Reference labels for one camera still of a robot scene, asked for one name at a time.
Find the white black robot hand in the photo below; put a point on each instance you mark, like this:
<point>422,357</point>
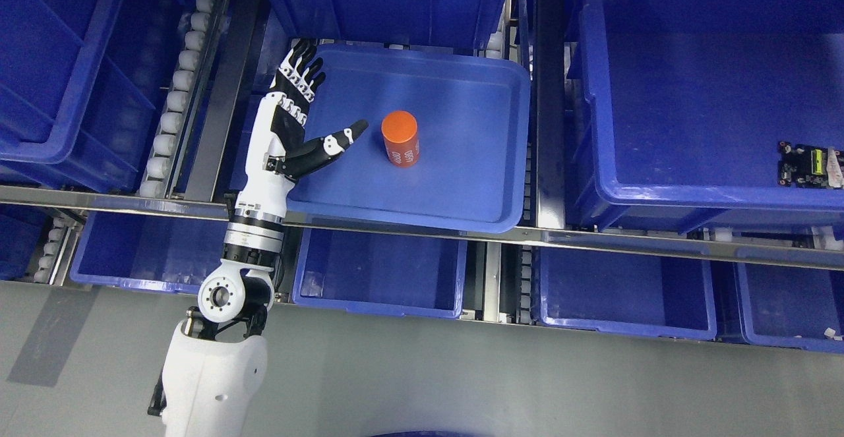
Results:
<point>278,156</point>

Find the orange cylindrical capacitor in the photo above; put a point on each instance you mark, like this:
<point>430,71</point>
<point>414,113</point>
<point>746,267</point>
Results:
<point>400,134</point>

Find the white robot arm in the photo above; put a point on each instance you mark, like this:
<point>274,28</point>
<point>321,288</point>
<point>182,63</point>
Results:
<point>217,359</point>

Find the white roller conveyor track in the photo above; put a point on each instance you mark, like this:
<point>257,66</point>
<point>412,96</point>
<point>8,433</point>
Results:
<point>200,29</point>

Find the lower blue bin left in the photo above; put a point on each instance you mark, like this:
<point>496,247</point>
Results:
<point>146,253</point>

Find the shallow blue tray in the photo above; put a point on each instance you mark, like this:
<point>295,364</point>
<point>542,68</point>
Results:
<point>473,119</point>

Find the lower blue bin centre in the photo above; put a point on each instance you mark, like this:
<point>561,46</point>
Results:
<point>380,275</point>

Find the blue bin upper left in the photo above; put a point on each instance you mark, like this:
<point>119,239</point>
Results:
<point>82,88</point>

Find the large blue bin right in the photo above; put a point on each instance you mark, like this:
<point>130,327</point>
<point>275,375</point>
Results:
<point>684,104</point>

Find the small green circuit board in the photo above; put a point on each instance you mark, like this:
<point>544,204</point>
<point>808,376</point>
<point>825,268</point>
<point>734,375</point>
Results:
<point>809,167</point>

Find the lower blue bin far right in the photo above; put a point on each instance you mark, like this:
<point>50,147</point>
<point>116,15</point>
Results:
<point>790,307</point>

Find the metal shelf rack frame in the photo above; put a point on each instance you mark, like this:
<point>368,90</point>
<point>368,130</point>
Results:
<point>192,188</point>

